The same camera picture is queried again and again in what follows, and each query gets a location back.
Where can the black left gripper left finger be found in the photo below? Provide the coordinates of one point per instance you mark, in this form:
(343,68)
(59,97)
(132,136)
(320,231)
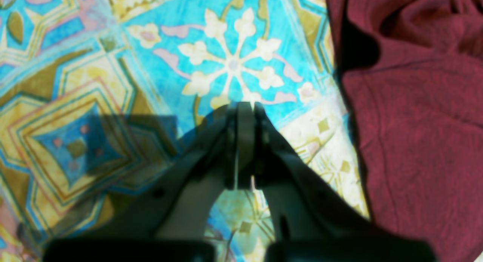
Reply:
(166,223)

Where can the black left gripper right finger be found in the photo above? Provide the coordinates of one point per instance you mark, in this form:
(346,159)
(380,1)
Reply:
(311,222)

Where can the maroon t-shirt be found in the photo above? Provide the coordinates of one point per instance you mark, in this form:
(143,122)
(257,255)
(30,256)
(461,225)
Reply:
(411,71)

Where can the patterned tablecloth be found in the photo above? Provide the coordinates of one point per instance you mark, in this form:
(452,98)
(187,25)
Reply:
(98,97)

